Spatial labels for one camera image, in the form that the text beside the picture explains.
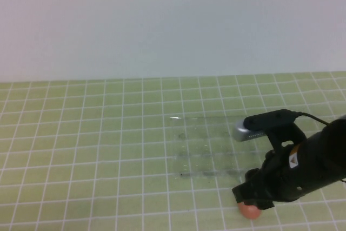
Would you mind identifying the black camera cable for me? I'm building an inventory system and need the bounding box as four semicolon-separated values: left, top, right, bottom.
294;111;330;127

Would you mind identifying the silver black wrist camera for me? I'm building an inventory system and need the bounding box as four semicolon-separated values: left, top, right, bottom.
234;109;298;143

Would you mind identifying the clear plastic egg tray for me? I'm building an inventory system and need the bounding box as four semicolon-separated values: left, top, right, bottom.
169;116;262;182

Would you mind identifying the brown egg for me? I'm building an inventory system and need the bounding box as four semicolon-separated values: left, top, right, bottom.
237;197;262;220

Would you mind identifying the green grid tablecloth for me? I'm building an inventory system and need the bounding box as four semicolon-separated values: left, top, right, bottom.
0;70;346;231

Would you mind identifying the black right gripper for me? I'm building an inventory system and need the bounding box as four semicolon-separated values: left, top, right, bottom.
231;124;329;212

